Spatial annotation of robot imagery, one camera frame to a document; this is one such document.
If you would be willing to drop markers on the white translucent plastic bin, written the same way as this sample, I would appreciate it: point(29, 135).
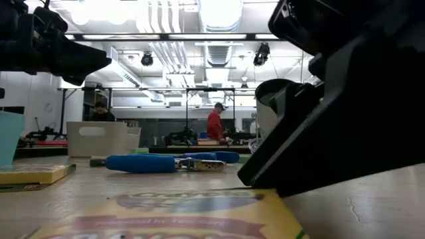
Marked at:
point(99, 142)

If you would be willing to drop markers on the person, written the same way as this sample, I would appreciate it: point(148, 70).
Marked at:
point(103, 114)
point(215, 126)

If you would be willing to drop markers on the black background workstation frame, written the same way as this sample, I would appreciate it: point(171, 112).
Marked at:
point(62, 113)

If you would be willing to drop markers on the teal plastic cup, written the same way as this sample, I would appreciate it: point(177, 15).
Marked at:
point(10, 139)

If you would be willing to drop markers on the grey cylindrical cup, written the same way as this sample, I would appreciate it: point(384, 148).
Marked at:
point(264, 119)

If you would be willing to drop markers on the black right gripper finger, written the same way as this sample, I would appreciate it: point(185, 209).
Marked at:
point(295, 96)
point(348, 132)

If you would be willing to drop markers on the black horizontal rig crossbar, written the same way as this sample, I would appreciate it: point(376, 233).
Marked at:
point(166, 36)

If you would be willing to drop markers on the black aluminium table frame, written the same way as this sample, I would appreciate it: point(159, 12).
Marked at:
point(40, 152)

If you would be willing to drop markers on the black wall screen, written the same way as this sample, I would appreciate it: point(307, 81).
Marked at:
point(11, 110)

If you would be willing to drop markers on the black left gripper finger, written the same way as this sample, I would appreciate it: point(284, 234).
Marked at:
point(83, 63)

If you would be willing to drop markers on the red flat mat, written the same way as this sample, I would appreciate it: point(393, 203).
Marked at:
point(53, 142)

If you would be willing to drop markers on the black ceiling spotlight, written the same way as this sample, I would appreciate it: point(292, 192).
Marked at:
point(147, 59)
point(261, 54)

